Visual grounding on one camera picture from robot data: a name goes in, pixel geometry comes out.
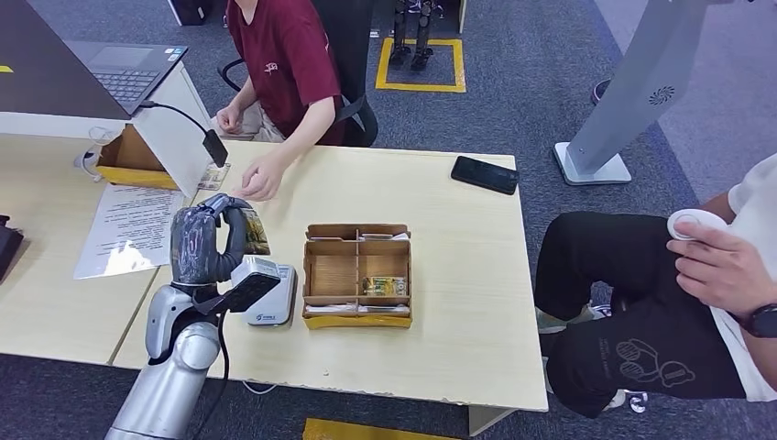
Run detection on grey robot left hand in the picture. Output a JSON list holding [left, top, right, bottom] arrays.
[[170, 192, 251, 287]]

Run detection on person's right hand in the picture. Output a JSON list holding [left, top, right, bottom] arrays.
[[215, 104, 244, 136]]

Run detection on person's left hand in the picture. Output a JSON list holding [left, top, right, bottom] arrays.
[[666, 221, 766, 317], [233, 154, 287, 203]]

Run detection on black power adapter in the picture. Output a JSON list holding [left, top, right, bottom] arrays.
[[202, 128, 230, 169]]

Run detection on white round remote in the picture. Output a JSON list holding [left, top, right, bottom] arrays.
[[666, 208, 729, 242]]

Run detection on person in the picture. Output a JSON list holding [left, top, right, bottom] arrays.
[[533, 154, 777, 420], [215, 0, 378, 203]]

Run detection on yellow green room key card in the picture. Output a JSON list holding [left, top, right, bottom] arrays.
[[362, 276, 409, 298]]

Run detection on white laptop riser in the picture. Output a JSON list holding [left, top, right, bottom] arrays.
[[0, 60, 218, 199]]

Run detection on printed paper sheet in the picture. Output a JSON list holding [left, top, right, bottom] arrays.
[[73, 183, 186, 281]]

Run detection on black wristwatch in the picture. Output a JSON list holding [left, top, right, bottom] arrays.
[[731, 303, 777, 339]]

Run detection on cardboard box with yellow edge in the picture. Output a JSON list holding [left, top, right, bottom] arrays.
[[95, 124, 181, 192]]

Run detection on black case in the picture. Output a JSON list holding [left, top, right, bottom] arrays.
[[169, 0, 213, 28]]

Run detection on wooden compartment organizer box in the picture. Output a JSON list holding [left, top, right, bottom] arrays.
[[301, 223, 414, 331]]

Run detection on black office chair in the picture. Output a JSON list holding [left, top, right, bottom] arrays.
[[217, 0, 378, 149]]

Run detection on dark laptop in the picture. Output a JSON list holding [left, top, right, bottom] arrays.
[[0, 0, 190, 121]]

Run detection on black device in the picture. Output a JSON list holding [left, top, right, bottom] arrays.
[[0, 214, 26, 283]]

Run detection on black robot legs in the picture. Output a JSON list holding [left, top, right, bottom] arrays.
[[388, 0, 444, 72]]

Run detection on grey kiosk stand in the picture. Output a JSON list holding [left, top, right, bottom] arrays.
[[552, 0, 754, 187]]

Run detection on black smartphone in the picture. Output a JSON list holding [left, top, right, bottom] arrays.
[[450, 156, 520, 197]]

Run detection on black adapter cable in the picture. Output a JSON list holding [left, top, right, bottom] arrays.
[[139, 100, 211, 138]]

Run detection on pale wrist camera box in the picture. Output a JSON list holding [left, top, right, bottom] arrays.
[[227, 256, 282, 314]]

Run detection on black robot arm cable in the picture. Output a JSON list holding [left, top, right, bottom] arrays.
[[192, 309, 231, 440]]

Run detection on white coiled cable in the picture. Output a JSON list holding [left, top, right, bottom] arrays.
[[72, 126, 116, 183]]

